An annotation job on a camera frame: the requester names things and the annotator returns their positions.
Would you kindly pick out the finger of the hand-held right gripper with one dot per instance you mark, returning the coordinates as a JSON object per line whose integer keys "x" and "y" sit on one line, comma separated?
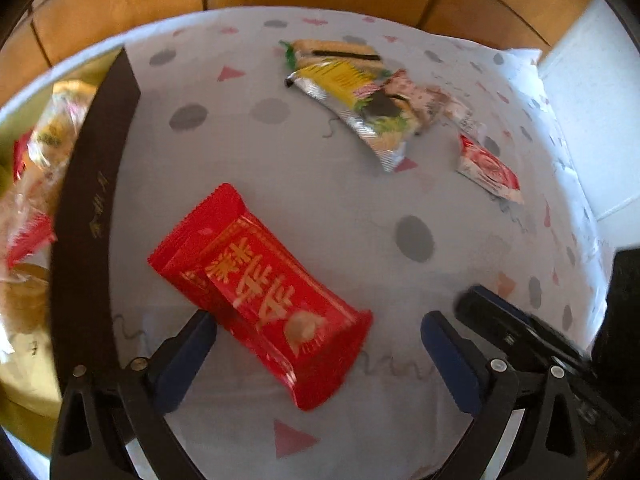
{"x": 500, "y": 317}

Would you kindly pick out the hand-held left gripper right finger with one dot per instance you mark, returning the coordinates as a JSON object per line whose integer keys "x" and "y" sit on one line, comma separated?
{"x": 450, "y": 360}

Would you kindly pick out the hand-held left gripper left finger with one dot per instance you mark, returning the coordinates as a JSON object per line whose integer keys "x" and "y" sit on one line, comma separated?
{"x": 185, "y": 360}

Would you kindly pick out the large red snack packet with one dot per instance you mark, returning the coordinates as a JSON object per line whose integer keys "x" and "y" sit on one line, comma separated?
{"x": 260, "y": 290}

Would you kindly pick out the red white ornate snack packet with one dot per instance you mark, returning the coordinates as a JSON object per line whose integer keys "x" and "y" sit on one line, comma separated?
{"x": 487, "y": 170}

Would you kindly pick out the large clear snack packet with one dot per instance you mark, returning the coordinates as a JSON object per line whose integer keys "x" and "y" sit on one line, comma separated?
{"x": 20, "y": 305}

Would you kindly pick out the black box gold interior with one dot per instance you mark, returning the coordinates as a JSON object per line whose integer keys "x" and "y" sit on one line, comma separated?
{"x": 90, "y": 185}

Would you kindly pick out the patterned white cloth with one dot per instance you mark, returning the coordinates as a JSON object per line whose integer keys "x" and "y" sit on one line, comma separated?
{"x": 300, "y": 200}

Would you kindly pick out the red white biscuit packet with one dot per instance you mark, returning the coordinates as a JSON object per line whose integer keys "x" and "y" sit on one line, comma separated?
{"x": 32, "y": 235}

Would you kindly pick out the white pink print snack packet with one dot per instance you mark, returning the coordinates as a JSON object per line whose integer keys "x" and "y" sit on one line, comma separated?
{"x": 425, "y": 97}

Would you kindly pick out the small red snack packet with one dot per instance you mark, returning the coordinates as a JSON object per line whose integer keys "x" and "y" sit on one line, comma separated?
{"x": 21, "y": 157}

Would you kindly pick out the clear orange snack packet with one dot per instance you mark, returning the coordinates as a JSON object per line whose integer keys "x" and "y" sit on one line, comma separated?
{"x": 55, "y": 130}

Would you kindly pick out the yellow green silver snack packet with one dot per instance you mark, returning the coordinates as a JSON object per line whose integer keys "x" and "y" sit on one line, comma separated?
{"x": 345, "y": 85}

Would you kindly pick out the cracker sandwich packet green ends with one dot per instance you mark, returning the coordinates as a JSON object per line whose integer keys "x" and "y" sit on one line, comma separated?
{"x": 345, "y": 52}

